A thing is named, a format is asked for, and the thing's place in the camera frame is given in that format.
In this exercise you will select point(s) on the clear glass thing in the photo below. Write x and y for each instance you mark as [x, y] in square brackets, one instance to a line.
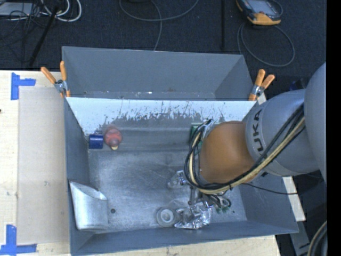
[195, 221]
[176, 180]

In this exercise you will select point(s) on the green block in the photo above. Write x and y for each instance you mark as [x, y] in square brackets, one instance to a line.
[194, 132]

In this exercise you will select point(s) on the grey metal bin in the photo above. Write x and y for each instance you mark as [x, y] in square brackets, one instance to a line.
[138, 169]

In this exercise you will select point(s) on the red toy fruit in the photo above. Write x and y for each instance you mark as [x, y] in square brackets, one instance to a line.
[113, 136]

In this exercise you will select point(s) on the pale wood board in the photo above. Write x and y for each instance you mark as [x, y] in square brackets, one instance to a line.
[40, 156]

